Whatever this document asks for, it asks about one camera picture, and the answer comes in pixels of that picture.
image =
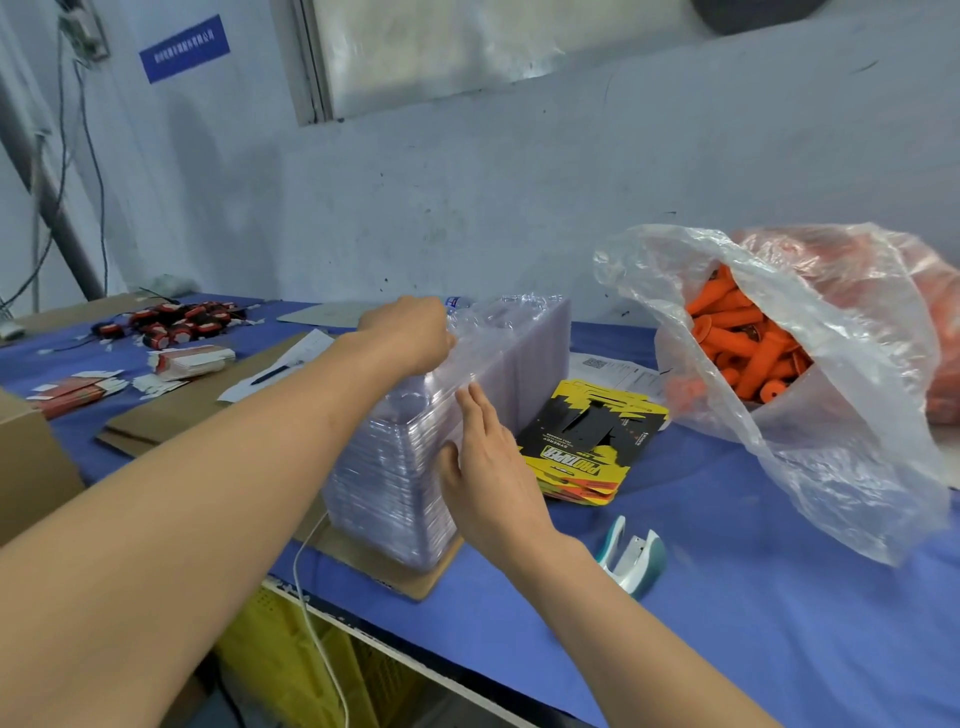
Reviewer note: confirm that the person's left hand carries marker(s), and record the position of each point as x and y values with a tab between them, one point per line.
405	333

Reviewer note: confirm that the person's right hand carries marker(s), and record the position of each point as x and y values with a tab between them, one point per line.
495	488

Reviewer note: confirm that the stack of clear blister shells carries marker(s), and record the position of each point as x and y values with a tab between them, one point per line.
390	465

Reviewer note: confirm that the teal hand stapler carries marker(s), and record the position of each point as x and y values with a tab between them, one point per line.
638	558

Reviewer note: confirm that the person's left forearm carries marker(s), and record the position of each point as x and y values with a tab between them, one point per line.
165	570

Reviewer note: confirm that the person's right forearm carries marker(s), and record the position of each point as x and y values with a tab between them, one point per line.
630	645

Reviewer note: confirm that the grey flat sheet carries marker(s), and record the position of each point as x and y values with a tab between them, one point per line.
338	314

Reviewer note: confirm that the stack of yellow black cards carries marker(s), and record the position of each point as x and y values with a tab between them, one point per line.
593	443

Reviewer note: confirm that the black pen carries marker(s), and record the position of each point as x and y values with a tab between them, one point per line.
270	372

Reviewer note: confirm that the white printed paper sheet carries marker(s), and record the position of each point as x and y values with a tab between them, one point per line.
615	375

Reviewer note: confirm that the small white packet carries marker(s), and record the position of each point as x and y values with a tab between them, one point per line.
195	360

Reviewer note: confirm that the pile of dark red parts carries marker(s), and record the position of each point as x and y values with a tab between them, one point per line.
173	320

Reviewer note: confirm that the yellow plastic crate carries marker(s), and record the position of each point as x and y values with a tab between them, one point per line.
300	668

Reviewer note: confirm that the grey framed window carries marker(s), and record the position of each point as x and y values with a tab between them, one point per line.
495	45

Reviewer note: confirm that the clear plastic bag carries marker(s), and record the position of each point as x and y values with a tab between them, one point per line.
915	285
855	465

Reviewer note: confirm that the grey metal pole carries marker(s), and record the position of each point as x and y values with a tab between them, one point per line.
45	165

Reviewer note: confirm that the brown cardboard box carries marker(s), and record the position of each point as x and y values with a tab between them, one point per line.
30	465

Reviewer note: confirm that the blue wall sign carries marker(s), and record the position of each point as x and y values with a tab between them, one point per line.
185	48

